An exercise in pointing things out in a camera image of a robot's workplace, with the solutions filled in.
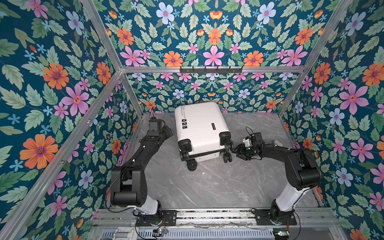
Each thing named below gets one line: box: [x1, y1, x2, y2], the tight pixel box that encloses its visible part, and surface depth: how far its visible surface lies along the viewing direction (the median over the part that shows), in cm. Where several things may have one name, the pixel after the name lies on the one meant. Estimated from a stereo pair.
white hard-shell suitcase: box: [174, 101, 234, 171], surface depth 86 cm
